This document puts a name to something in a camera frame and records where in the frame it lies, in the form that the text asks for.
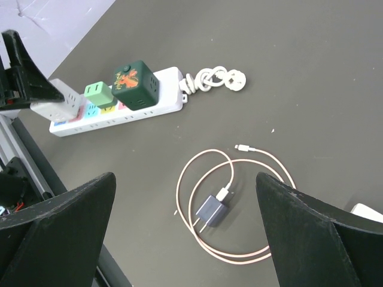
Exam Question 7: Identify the small dark blue charger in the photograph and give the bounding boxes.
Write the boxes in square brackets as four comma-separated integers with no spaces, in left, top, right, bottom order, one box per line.
[195,195,229,233]

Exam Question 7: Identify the white cube plug adapter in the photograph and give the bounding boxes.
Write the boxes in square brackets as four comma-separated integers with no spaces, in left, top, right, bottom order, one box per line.
[30,79,83,123]

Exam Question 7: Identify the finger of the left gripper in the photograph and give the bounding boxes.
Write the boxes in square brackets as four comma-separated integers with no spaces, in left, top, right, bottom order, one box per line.
[1,30,65,103]

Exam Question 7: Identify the white multicolour power strip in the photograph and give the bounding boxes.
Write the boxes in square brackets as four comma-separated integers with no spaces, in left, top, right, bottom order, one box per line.
[48,65,248,138]

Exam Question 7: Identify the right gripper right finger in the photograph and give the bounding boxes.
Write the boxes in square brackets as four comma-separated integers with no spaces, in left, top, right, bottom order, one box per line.
[256,172,382,286]

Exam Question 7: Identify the dark green plug adapter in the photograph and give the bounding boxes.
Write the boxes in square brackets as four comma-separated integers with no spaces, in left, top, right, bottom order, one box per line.
[112,60,160,111]

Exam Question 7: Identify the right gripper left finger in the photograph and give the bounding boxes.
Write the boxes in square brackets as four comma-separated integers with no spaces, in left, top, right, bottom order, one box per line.
[1,172,116,286]

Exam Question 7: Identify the pink cable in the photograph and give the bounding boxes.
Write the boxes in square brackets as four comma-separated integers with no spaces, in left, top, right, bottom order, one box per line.
[175,143,297,265]

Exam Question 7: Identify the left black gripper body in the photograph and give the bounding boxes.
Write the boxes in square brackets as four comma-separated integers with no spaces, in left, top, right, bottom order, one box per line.
[1,54,32,111]

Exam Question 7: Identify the light green plug adapter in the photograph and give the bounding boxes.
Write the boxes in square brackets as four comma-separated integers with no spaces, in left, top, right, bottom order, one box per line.
[84,81,117,109]

